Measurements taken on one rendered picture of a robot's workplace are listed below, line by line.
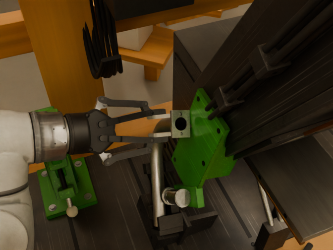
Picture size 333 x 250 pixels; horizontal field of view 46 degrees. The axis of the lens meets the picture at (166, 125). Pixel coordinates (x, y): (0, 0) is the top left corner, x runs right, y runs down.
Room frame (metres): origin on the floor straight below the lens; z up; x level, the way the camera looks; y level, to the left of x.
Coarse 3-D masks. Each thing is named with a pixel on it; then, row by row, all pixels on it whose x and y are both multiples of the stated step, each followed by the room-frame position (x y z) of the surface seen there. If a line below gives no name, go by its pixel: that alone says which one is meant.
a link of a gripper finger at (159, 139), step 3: (156, 138) 0.49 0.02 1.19; (159, 138) 0.50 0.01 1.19; (162, 138) 0.50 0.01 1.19; (165, 138) 0.50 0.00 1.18; (156, 141) 0.49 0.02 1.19; (159, 141) 0.49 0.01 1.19; (162, 141) 0.49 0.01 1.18; (165, 141) 0.49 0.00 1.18; (144, 144) 0.49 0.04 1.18; (147, 144) 0.48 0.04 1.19; (150, 144) 0.48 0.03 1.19; (144, 147) 0.48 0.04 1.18
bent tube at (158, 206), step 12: (168, 120) 0.54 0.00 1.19; (180, 120) 0.54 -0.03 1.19; (156, 132) 0.57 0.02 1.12; (156, 144) 0.56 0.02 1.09; (156, 156) 0.54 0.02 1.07; (156, 168) 0.52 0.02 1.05; (156, 180) 0.50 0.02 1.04; (156, 192) 0.48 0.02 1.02; (156, 204) 0.46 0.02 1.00; (156, 216) 0.44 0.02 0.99
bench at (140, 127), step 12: (156, 108) 0.88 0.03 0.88; (168, 108) 0.88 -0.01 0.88; (132, 120) 0.83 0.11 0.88; (144, 120) 0.83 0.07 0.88; (156, 120) 0.83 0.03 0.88; (120, 132) 0.78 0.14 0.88; (132, 132) 0.78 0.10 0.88; (144, 132) 0.78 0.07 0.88; (120, 144) 0.73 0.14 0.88; (72, 156) 0.68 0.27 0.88; (84, 156) 0.68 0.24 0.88; (36, 168) 0.64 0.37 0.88
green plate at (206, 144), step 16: (208, 96) 0.53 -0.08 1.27; (192, 112) 0.54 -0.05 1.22; (208, 112) 0.50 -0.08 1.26; (192, 128) 0.51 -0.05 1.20; (208, 128) 0.48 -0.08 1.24; (224, 128) 0.45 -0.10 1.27; (192, 144) 0.49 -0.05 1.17; (208, 144) 0.46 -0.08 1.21; (224, 144) 0.46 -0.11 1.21; (176, 160) 0.51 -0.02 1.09; (192, 160) 0.47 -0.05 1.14; (208, 160) 0.44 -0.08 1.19; (224, 160) 0.46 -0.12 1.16; (192, 176) 0.45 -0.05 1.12; (208, 176) 0.45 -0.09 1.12
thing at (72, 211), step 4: (68, 200) 0.49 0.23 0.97; (68, 204) 0.48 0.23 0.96; (72, 204) 0.48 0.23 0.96; (68, 208) 0.47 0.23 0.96; (72, 208) 0.47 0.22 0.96; (76, 208) 0.47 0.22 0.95; (68, 212) 0.46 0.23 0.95; (72, 212) 0.46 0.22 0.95; (76, 212) 0.47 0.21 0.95; (72, 216) 0.46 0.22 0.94
